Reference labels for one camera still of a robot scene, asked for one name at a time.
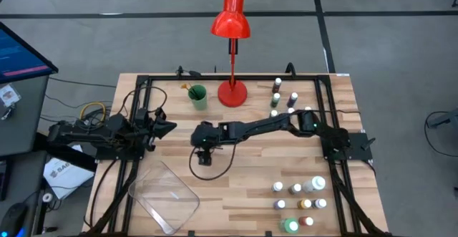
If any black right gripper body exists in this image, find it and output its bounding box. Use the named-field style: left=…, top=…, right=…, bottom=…
left=190, top=121, right=223, bottom=148

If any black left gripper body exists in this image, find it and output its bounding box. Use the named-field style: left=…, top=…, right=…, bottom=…
left=134, top=107, right=167, bottom=143

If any thin paintbrush with gold ferrule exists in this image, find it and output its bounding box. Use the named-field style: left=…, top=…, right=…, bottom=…
left=187, top=84, right=201, bottom=100

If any wide orange bristle paintbrush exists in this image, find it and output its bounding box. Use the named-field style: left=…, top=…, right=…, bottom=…
left=180, top=83, right=196, bottom=97

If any large green paint bottle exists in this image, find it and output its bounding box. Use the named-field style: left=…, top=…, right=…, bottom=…
left=280, top=218, right=301, bottom=235

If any green plastic cup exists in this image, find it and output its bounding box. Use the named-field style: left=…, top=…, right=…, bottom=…
left=187, top=84, right=208, bottom=111

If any clear plastic bin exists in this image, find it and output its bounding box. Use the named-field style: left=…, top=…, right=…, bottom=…
left=127, top=160, right=200, bottom=235

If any black desk support bar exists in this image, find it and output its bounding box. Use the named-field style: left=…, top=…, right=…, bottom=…
left=34, top=132, right=97, bottom=173

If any white printed paper sheet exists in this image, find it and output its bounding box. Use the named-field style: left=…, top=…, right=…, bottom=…
left=42, top=144, right=95, bottom=200

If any red desk lamp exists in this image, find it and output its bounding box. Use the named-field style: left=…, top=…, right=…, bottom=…
left=210, top=0, right=251, bottom=108

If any grey desk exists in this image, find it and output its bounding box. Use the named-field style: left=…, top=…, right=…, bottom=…
left=0, top=74, right=50, bottom=158

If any ID badge card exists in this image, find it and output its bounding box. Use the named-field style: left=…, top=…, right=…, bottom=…
left=0, top=84, right=21, bottom=108

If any computer monitor blue screen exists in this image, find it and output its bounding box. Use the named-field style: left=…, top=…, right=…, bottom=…
left=0, top=21, right=59, bottom=85

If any black computer mouse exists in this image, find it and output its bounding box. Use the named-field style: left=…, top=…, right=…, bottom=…
left=0, top=202, right=30, bottom=237

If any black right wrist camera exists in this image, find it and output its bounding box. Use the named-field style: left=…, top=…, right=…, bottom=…
left=198, top=147, right=215, bottom=167

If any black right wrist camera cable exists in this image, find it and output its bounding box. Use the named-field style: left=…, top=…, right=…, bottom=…
left=188, top=139, right=239, bottom=181

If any yellow cable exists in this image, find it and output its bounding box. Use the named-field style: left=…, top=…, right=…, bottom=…
left=79, top=101, right=107, bottom=122

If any black aluminium table frame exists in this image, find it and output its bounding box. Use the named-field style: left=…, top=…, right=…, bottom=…
left=82, top=72, right=393, bottom=237

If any black floor cable loop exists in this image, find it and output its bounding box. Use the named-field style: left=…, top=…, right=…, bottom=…
left=424, top=110, right=458, bottom=158

